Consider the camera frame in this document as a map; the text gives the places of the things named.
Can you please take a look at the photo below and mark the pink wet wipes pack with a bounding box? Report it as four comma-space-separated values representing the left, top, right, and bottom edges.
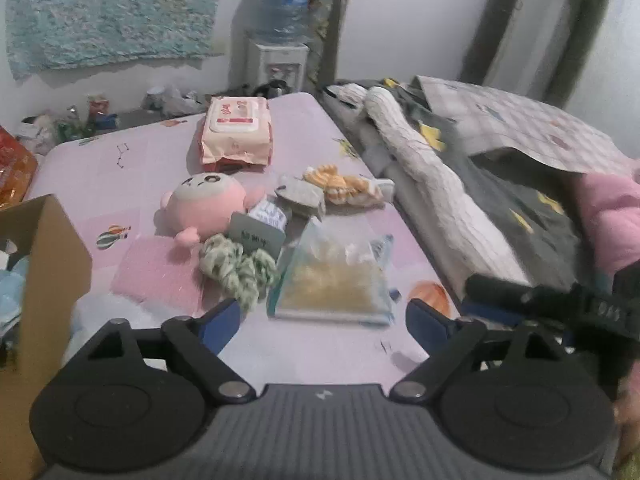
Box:
200, 96, 273, 171

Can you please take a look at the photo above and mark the green white scrunchie cloth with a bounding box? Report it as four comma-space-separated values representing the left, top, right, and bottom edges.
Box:
198, 234, 278, 314

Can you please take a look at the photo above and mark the white water dispenser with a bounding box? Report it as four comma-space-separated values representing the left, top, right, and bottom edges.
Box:
245, 39, 309, 92

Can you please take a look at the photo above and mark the checkered pillow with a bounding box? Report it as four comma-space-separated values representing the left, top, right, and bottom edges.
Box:
414, 76, 634, 177

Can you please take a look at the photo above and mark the pink sponge pad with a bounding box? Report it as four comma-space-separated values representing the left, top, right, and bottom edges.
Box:
111, 236, 204, 315

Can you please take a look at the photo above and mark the light blue towel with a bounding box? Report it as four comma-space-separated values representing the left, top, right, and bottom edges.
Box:
0, 256, 29, 332

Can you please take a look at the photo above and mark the small tissue pack with red print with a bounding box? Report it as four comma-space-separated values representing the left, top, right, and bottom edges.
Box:
228, 197, 290, 260

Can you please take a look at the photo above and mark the pink pillow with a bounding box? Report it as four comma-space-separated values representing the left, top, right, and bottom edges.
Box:
573, 174, 639, 278

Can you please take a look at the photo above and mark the clear bag of cotton swabs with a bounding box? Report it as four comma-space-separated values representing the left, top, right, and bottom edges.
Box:
267, 219, 394, 326

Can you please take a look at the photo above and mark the pink round plush toy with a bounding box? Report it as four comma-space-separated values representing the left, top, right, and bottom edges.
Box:
160, 172, 266, 249

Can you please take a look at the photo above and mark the red orange snack bag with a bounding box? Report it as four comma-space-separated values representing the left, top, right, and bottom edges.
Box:
0, 128, 38, 209

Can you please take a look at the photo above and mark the white plastic bag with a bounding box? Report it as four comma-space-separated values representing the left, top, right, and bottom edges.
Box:
62, 292, 145, 365

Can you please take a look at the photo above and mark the blue water jug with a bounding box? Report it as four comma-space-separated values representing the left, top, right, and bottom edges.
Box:
254, 0, 311, 46

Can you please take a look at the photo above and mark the grey blanket with yellow stars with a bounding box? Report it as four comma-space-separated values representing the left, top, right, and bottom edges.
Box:
322, 80, 597, 296

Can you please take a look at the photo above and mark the teal patterned wall cloth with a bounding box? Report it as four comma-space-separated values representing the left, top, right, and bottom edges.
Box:
6, 0, 218, 80

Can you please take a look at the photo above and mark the brown cardboard box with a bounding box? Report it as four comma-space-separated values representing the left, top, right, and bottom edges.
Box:
1, 195, 92, 479

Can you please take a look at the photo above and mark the orange striped white towel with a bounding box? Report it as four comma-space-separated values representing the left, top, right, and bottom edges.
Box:
303, 165, 395, 208

